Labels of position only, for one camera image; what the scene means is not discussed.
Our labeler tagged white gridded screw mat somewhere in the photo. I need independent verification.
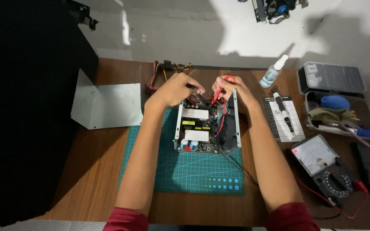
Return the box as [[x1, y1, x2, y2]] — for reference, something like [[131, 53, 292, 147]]
[[263, 95, 306, 143]]

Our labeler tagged blue rubber air blower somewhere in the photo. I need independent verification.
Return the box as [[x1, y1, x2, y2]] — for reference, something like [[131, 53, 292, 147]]
[[321, 95, 351, 111]]

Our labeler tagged black multimeter probe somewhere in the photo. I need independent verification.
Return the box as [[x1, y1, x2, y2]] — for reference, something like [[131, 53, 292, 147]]
[[186, 84, 209, 105]]

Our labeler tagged black flat strip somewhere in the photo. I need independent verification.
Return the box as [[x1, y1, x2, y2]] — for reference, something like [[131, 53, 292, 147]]
[[190, 65, 268, 71]]

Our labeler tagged red left sleeve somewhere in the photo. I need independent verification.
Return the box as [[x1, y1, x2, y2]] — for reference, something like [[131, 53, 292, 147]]
[[103, 207, 149, 231]]

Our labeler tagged bundle of coloured cables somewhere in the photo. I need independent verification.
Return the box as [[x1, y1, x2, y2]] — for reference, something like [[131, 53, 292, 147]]
[[145, 60, 192, 94]]

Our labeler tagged red multimeter probe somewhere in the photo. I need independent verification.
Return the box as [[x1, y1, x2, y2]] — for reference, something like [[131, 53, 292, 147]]
[[210, 76, 237, 107]]

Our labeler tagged grey metal cover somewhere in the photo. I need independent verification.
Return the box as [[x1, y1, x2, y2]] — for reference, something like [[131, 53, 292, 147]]
[[71, 67, 144, 130]]

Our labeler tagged black test lead wire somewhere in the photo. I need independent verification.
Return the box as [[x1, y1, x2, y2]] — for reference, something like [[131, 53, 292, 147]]
[[216, 141, 259, 186]]

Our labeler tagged clear spray bottle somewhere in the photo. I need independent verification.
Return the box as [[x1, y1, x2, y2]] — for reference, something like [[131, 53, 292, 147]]
[[260, 55, 289, 88]]

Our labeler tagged red right sleeve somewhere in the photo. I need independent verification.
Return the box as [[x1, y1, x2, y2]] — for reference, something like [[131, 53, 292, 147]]
[[265, 202, 321, 231]]

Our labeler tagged open computer power supply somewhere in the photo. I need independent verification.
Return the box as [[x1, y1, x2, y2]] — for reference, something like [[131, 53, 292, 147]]
[[173, 89, 242, 156]]

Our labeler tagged black cooling fan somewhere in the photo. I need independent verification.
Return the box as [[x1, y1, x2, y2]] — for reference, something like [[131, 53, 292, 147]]
[[218, 123, 239, 155]]

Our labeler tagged green cloth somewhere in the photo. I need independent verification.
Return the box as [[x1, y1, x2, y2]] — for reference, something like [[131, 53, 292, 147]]
[[308, 107, 361, 126]]

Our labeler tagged black screwdriver bit case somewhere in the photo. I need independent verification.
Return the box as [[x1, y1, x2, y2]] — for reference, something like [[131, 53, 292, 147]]
[[297, 62, 367, 95]]

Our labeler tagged clear plastic tool tray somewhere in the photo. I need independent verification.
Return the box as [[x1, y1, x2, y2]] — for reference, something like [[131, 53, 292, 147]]
[[304, 91, 370, 139]]

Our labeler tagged person's left hand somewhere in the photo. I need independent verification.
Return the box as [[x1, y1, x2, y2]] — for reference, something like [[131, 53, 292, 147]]
[[144, 73, 206, 111]]

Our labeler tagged red sleeve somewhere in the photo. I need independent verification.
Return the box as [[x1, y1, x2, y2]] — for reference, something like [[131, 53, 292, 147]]
[[103, 207, 149, 231], [265, 202, 321, 231]]

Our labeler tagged large black cabinet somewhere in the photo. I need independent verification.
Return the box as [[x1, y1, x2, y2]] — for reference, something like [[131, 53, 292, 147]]
[[0, 0, 100, 222]]

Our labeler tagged black analog multimeter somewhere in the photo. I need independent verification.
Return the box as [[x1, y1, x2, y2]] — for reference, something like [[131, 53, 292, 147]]
[[290, 134, 354, 206]]

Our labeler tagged black and white screwdriver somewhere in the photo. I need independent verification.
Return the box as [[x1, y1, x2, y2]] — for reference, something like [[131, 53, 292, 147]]
[[271, 87, 296, 139]]

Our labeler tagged person's right hand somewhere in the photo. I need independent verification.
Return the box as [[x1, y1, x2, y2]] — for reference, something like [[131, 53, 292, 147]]
[[211, 75, 260, 114]]

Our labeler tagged green cutting mat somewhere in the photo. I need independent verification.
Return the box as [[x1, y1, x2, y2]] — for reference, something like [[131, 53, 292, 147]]
[[118, 107, 245, 195]]

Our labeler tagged pink plastic stick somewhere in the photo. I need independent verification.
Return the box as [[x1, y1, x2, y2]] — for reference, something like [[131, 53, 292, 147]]
[[339, 122, 370, 148]]

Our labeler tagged red test lead wire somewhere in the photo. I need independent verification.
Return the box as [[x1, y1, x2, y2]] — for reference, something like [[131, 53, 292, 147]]
[[294, 175, 370, 220]]

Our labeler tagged heap of boards and cables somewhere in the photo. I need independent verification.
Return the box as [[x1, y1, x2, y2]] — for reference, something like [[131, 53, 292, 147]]
[[238, 0, 309, 25]]

